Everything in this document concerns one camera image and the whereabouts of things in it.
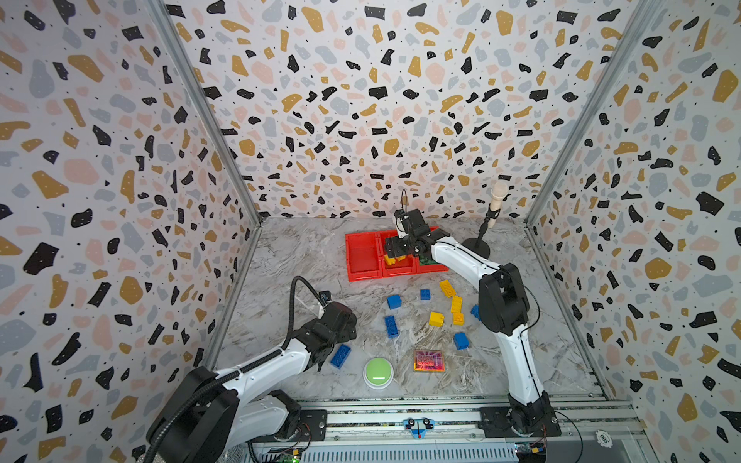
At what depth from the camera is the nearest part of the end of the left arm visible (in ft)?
2.02

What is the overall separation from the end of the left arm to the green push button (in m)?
0.20

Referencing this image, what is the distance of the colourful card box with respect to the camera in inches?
32.8

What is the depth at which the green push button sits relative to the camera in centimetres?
81

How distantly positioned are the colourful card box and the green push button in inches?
3.3
